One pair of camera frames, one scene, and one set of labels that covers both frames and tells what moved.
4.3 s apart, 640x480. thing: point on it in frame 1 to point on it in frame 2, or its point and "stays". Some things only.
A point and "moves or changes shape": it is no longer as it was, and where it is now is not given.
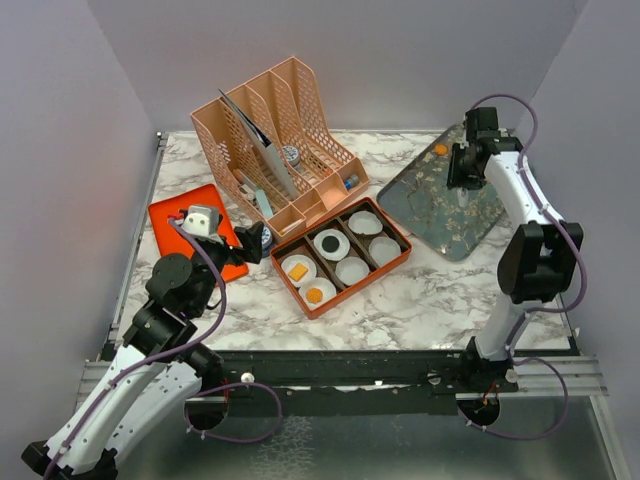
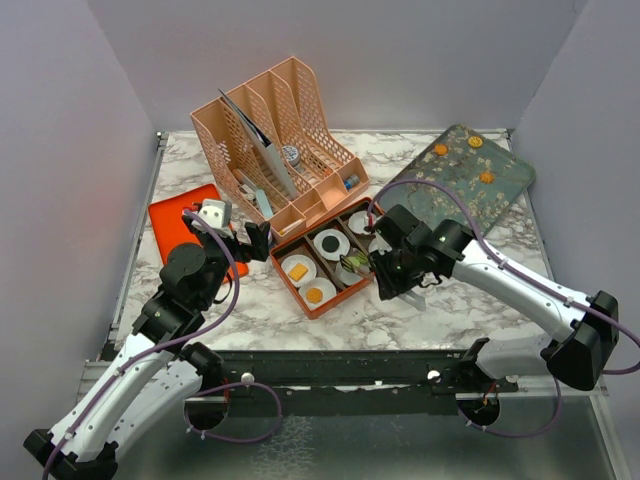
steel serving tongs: [463, 196] moves or changes shape
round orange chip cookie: [314, 295] stays
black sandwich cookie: [330, 244] stays
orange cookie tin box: [325, 263] stays
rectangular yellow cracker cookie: [298, 272] stays
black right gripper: [456, 179] to [389, 286]
